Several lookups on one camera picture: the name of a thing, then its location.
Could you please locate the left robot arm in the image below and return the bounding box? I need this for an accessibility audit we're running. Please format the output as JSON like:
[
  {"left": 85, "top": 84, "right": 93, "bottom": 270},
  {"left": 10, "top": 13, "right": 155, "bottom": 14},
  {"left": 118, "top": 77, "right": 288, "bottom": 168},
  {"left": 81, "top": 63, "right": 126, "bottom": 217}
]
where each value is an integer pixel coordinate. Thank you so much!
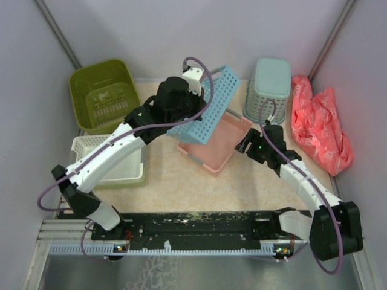
[{"left": 51, "top": 77, "right": 207, "bottom": 240}]

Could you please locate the corner metal post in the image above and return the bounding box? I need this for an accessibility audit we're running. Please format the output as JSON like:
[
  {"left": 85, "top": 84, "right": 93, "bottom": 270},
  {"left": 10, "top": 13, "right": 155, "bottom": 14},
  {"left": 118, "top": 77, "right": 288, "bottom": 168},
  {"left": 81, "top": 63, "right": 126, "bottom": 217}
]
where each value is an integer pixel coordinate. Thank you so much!
[
  {"left": 33, "top": 0, "right": 82, "bottom": 69},
  {"left": 308, "top": 0, "right": 358, "bottom": 82}
]

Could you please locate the white perforated tray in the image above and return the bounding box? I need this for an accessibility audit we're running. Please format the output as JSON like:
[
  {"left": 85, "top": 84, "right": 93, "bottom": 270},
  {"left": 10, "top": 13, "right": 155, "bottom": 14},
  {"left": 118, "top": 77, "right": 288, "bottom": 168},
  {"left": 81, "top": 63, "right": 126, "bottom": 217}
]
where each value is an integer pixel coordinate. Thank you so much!
[{"left": 71, "top": 135, "right": 145, "bottom": 189}]

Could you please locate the white slotted cable duct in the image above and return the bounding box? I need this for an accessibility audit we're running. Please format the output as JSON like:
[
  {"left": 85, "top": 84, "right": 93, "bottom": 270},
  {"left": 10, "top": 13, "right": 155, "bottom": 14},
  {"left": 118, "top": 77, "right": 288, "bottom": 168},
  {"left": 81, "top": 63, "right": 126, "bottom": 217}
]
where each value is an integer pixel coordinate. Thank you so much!
[{"left": 48, "top": 243, "right": 278, "bottom": 257}]

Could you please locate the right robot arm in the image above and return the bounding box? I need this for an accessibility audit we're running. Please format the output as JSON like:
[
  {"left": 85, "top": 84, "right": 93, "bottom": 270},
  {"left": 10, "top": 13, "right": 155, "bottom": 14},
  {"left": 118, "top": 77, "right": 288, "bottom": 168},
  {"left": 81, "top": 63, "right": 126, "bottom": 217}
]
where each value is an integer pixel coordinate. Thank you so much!
[{"left": 235, "top": 124, "right": 363, "bottom": 261}]

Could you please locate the pink patterned plastic bag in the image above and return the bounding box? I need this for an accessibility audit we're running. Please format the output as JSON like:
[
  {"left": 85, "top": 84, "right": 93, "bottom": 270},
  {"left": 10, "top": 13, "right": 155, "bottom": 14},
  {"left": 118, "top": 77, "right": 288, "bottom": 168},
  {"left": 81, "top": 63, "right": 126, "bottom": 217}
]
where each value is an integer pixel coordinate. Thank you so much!
[{"left": 291, "top": 76, "right": 354, "bottom": 176}]

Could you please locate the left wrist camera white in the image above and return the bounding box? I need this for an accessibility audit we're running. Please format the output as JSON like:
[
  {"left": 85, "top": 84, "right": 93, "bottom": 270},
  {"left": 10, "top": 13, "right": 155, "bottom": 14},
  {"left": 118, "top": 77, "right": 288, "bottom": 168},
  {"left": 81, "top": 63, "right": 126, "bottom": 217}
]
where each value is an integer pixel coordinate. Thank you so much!
[{"left": 182, "top": 67, "right": 204, "bottom": 95}]

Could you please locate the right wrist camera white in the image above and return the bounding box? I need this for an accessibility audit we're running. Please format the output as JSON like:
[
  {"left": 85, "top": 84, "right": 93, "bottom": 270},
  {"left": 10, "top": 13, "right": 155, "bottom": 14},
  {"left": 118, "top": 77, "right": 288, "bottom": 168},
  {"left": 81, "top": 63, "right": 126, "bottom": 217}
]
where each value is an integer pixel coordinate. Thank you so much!
[{"left": 265, "top": 115, "right": 277, "bottom": 126}]

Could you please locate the light green shallow tray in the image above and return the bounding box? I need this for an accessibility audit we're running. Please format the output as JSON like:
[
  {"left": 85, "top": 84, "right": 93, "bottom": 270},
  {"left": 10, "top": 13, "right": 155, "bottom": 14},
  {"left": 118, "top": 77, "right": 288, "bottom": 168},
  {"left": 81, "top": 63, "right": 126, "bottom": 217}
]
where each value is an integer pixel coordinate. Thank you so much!
[{"left": 94, "top": 148, "right": 146, "bottom": 190}]

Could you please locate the pink shallow plastic tray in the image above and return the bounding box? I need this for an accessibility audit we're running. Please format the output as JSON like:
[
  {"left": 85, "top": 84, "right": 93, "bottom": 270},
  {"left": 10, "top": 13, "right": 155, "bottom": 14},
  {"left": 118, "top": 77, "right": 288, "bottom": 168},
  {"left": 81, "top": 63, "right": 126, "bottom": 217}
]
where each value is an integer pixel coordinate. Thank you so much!
[{"left": 178, "top": 113, "right": 252, "bottom": 176}]

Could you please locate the olive green plastic basket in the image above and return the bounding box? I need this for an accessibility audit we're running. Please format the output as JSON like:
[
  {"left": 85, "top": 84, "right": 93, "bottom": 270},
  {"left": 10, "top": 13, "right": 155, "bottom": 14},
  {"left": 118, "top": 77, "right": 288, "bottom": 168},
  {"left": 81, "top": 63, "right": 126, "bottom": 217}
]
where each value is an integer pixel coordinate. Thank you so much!
[{"left": 68, "top": 59, "right": 141, "bottom": 135}]

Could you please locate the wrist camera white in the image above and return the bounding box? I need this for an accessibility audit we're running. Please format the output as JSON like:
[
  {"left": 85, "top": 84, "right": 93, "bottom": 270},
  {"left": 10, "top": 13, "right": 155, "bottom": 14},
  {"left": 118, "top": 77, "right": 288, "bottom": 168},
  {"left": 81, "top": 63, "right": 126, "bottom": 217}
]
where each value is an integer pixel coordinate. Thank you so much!
[
  {"left": 265, "top": 115, "right": 277, "bottom": 126},
  {"left": 182, "top": 67, "right": 204, "bottom": 95}
]

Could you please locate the left corner metal post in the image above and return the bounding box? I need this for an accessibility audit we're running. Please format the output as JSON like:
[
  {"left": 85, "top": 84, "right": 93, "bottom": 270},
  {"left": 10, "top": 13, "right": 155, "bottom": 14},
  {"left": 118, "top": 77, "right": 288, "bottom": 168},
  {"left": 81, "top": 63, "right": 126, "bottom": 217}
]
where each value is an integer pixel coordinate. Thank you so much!
[{"left": 33, "top": 0, "right": 82, "bottom": 69}]

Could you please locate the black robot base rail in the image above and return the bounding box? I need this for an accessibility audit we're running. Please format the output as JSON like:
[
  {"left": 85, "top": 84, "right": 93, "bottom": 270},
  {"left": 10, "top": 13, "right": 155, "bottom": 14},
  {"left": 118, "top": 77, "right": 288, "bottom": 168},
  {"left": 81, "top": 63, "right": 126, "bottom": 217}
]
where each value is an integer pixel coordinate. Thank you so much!
[{"left": 81, "top": 210, "right": 304, "bottom": 255}]

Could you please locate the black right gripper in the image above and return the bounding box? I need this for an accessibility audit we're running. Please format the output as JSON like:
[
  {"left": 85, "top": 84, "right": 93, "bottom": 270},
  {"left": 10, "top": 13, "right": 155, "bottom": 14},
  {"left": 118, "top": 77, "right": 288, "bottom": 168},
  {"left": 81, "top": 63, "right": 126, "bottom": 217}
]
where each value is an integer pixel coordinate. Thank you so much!
[{"left": 235, "top": 128, "right": 270, "bottom": 164}]

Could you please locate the right corner metal post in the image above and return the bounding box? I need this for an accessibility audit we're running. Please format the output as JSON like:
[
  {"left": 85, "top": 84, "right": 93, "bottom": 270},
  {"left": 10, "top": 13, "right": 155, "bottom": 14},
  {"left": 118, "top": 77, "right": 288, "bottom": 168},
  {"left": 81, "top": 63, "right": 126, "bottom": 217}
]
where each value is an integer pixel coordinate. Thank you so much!
[{"left": 308, "top": 0, "right": 358, "bottom": 82}]

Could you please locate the blue shallow plastic tray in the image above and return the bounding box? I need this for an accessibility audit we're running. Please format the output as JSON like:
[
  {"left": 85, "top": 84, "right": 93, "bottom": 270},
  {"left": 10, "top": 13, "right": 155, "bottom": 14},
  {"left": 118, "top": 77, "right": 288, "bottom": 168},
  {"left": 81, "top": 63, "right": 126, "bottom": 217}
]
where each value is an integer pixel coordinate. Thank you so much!
[{"left": 166, "top": 66, "right": 240, "bottom": 145}]

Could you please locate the large teal perforated basket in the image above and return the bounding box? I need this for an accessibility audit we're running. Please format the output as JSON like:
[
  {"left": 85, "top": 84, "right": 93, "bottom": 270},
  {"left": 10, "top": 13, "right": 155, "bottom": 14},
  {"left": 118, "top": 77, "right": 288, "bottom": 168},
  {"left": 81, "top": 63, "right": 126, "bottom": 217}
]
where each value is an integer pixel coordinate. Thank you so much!
[{"left": 244, "top": 57, "right": 291, "bottom": 124}]

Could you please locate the aluminium frame rail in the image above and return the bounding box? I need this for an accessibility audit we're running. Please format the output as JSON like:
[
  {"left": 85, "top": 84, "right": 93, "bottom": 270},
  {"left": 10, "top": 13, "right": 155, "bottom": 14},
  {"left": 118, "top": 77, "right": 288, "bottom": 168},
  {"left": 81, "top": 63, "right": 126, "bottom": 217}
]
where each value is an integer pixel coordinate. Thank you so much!
[{"left": 35, "top": 219, "right": 94, "bottom": 245}]

